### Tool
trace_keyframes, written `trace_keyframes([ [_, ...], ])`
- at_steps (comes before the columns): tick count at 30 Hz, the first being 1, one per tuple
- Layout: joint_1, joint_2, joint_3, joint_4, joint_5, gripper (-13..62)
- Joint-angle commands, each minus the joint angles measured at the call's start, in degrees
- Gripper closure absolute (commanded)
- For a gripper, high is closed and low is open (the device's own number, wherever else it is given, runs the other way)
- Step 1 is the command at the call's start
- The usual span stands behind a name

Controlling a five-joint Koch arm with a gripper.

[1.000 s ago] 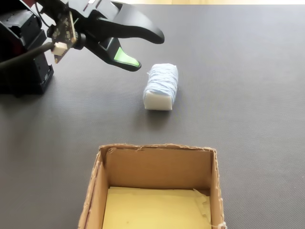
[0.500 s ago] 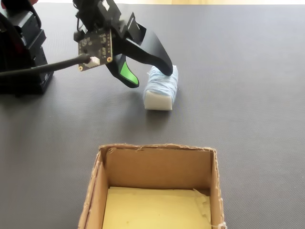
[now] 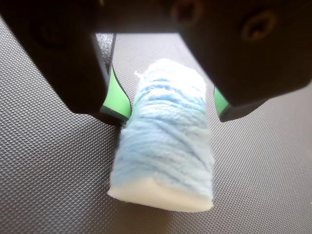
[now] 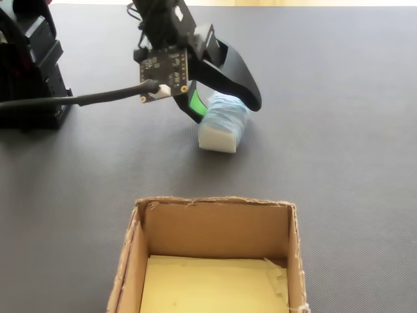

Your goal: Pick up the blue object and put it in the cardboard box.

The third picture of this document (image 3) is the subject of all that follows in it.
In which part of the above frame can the large dark grey mat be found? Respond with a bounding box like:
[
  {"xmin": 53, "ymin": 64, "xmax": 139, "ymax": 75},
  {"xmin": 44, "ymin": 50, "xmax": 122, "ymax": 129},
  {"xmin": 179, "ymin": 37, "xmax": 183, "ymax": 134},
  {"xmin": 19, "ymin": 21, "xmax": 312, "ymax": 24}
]
[{"xmin": 0, "ymin": 13, "xmax": 312, "ymax": 234}]

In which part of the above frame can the white block blue yarn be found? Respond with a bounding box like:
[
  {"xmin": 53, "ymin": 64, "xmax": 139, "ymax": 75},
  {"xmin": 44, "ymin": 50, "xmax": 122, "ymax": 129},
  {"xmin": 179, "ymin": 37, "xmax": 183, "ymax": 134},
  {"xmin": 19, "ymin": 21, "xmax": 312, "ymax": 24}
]
[{"xmin": 108, "ymin": 58, "xmax": 216, "ymax": 212}]

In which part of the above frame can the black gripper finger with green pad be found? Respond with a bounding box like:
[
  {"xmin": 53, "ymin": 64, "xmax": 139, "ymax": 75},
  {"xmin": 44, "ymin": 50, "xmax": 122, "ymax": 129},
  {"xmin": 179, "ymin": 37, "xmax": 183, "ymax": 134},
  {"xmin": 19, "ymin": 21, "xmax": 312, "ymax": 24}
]
[
  {"xmin": 0, "ymin": 0, "xmax": 132, "ymax": 120},
  {"xmin": 170, "ymin": 0, "xmax": 312, "ymax": 123}
]

